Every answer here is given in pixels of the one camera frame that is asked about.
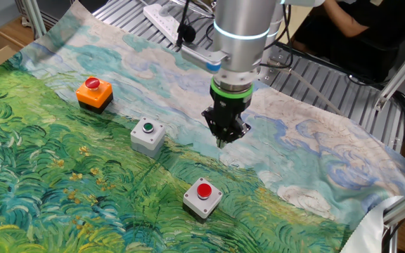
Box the tan cardboard sheet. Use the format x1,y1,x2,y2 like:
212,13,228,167
276,3,319,45

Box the black table edge cables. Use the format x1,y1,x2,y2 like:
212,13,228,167
346,73,405,141

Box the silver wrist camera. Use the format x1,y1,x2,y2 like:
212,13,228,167
179,44,229,74

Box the green blue painting cloth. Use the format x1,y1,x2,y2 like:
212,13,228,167
0,0,405,253

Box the orange box red button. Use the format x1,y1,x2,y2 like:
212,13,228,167
75,76,114,115

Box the white black box red button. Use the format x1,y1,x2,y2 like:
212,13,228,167
182,176,224,223

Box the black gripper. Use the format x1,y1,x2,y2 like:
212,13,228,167
201,91,253,148

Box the white power strip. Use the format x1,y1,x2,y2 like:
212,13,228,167
142,3,189,45

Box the grey box green button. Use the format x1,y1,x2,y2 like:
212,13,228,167
129,117,167,159

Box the person in black shirt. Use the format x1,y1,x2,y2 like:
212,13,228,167
290,0,405,85

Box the white satin cloth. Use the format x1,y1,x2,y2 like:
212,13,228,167
339,195,405,253

